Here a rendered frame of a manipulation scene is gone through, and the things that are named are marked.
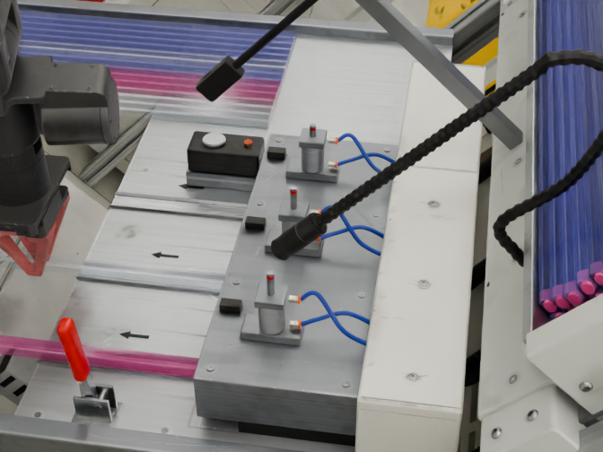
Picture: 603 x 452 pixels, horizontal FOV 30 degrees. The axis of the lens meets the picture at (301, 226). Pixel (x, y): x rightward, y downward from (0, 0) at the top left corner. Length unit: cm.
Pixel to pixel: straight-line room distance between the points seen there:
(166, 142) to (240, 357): 40
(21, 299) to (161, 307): 51
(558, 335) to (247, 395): 28
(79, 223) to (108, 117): 71
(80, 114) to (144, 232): 21
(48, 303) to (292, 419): 70
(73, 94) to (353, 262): 28
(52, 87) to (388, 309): 33
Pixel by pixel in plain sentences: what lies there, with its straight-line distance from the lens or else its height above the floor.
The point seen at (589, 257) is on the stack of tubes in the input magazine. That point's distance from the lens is 81.
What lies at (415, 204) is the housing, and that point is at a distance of 104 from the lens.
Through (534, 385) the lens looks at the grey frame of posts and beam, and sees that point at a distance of 81.
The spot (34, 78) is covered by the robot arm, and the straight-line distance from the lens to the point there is 97.
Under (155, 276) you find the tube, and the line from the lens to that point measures 107.
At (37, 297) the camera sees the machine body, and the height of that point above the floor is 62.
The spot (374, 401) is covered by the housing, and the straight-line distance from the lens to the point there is 86.
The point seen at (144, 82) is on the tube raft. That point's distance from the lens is 134.
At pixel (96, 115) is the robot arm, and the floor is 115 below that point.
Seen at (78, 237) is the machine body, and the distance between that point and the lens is 165.
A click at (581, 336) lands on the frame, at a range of 75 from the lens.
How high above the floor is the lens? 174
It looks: 34 degrees down
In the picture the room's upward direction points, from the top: 55 degrees clockwise
